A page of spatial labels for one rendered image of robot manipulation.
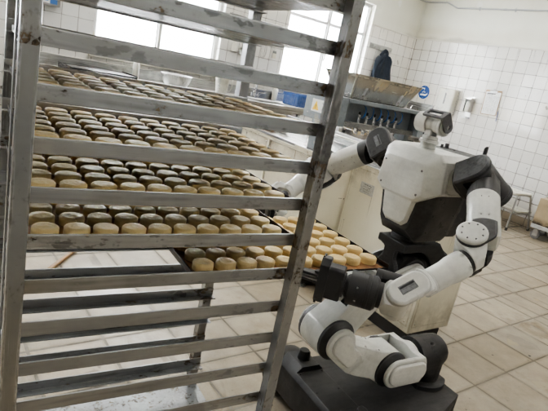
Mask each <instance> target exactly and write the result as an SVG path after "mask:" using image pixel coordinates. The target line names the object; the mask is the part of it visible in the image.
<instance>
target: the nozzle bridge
mask: <svg viewBox="0 0 548 411"><path fill-rule="evenodd" d="M324 99H325V97H323V96H318V95H309V94H307V98H306V103H305V107H304V110H303V116H306V117H310V118H313V119H312V122H315V123H319V121H320V115H321V111H322V107H323V103H324ZM364 105H365V106H366V108H367V112H366V113H369V119H370V118H371V117H372V115H373V109H372V108H371V107H373V108H374V114H376V120H378V119H379V117H380V114H381V111H380V109H381V110H382V115H383V121H385V120H386V119H387V115H388V112H387V110H388V111H389V117H391V119H390V120H391V121H390V122H392V123H391V124H389V127H388V128H387V127H386V123H387V122H383V123H382V126H378V123H379V120H380V119H379V120H378V121H376V122H375V123H374V126H372V125H371V122H372V119H373V118H372V119H370V120H368V122H367V124H366V125H365V124H364V120H365V117H364V118H362V119H360V123H356V119H357V116H358V114H359V112H361V117H363V116H364V115H365V106H364ZM379 108H380V109H379ZM386 109H387V110H386ZM393 110H394V111H395V112H396V117H397V123H400V124H399V125H396V128H395V129H393V128H392V126H393V120H394V118H395V113H394V112H393ZM400 112H402V113H403V119H402V122H400V121H401V118H402V114H401V113H400ZM419 112H421V111H418V110H413V109H410V108H400V107H396V106H390V105H386V104H378V103H374V102H369V101H364V100H360V99H352V98H347V97H344V96H343V99H342V106H341V109H340V114H339V117H338V124H337V126H341V127H343V126H346V127H352V128H358V129H364V130H373V129H375V128H378V127H384V128H386V129H388V130H389V132H390V133H393V134H394V137H395V138H396V139H397V140H400V141H407V140H408V137H409V135H411V136H414V137H418V138H420V137H422V131H419V130H416V129H415V128H414V124H413V122H414V118H415V117H416V115H417V114H418V113H419ZM315 140H316V137H315V136H310V135H309V138H308V142H307V148H308V149H310V150H312V151H313V148H314V143H315Z"/></svg>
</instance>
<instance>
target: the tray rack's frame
mask: <svg viewBox="0 0 548 411"><path fill-rule="evenodd" d="M42 8H43V0H7V8H6V19H7V17H8V18H12V19H15V32H14V33H11V32H7V31H6V25H5V42H4V58H8V59H13V65H12V75H11V74H10V73H4V71H3V76H2V97H7V98H11V110H10V116H9V113H8V112H3V111H2V110H1V126H0V138H1V135H9V141H8V156H7V151H6V149H0V170H6V171H7V185H6V186H2V185H0V206H5V218H4V220H0V238H3V249H2V254H0V270H2V279H1V285H0V337H1V330H2V340H1V346H0V411H16V398H17V386H18V373H19V361H20V337H21V325H22V312H23V300H24V277H25V264H26V252H27V240H28V227H29V203H30V191H31V178H32V166H33V143H34V131H35V118H36V106H37V93H38V70H39V57H40V45H41V32H42ZM18 20H19V29H18V35H17V24H18ZM17 38H18V41H17V40H16V39H17ZM15 60H16V75H15ZM14 94H15V97H14ZM13 99H15V103H14V118H13V128H12V114H13ZM11 136H12V149H11ZM10 158H11V177H10V186H9V173H10ZM9 189H10V192H9ZM8 196H9V201H8ZM7 206H9V207H8V220H7ZM6 239H7V252H6V253H5V248H6ZM4 270H5V281H4V285H3V278H4ZM3 287H4V296H3ZM2 301H3V311H2ZM203 401H206V399H205V397H204V396H203V395H202V393H201V391H200V389H199V387H198V386H197V384H192V385H187V386H182V387H173V388H169V389H164V390H159V391H150V392H145V393H140V394H135V395H131V396H122V397H117V398H112V399H107V400H98V401H94V402H89V403H84V404H75V405H70V406H65V407H60V408H55V409H47V410H42V411H157V410H161V409H169V408H174V407H178V406H182V405H186V404H194V403H198V402H203Z"/></svg>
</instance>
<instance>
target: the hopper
mask: <svg viewBox="0 0 548 411"><path fill-rule="evenodd" d="M422 89H423V88H420V87H416V86H410V85H405V84H402V83H398V82H392V81H388V80H384V79H380V78H376V77H370V76H366V75H362V74H358V73H350V72H349V74H348V79H347V84H346V89H345V92H344V97H347V98H352V99H360V100H364V101H369V102H374V103H378V104H386V105H390V106H396V107H400V108H404V107H405V106H406V105H407V104H408V103H409V102H410V101H411V100H412V99H413V98H414V97H415V96H416V95H417V94H418V93H419V92H420V91H421V90H422Z"/></svg>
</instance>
